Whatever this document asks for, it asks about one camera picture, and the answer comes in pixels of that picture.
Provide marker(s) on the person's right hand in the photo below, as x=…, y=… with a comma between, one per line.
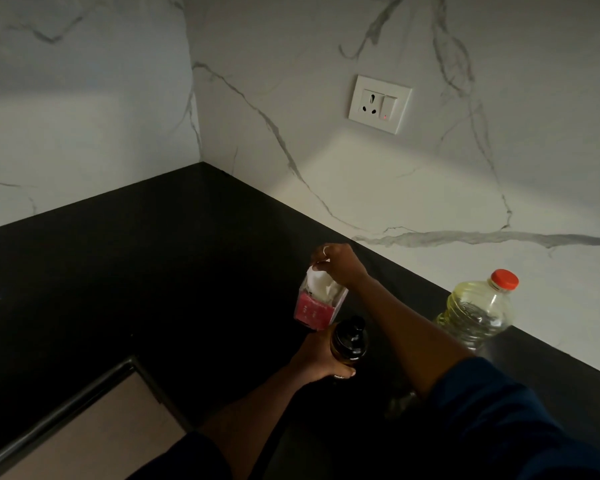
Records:
x=344, y=264

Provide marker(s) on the oil bottle with orange cap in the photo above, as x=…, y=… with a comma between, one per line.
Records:
x=477, y=310

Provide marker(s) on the person's left forearm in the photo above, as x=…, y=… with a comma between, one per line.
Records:
x=260, y=419

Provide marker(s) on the dark blue right sleeve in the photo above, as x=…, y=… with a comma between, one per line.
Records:
x=510, y=424

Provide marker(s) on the white wall socket with switch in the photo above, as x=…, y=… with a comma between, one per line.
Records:
x=379, y=104

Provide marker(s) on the dark blue left sleeve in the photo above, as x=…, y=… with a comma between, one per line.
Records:
x=185, y=462

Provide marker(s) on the person's left hand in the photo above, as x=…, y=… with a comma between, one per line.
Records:
x=316, y=357

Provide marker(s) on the person's left thumb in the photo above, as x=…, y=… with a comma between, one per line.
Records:
x=341, y=370

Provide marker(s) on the person's right fingers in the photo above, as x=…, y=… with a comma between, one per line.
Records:
x=322, y=258

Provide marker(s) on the person's right forearm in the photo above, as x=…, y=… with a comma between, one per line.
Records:
x=411, y=334

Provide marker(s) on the dark bottle with black cap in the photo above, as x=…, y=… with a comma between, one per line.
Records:
x=350, y=341

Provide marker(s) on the dark blue sleeve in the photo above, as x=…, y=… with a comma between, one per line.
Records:
x=510, y=424
x=185, y=462

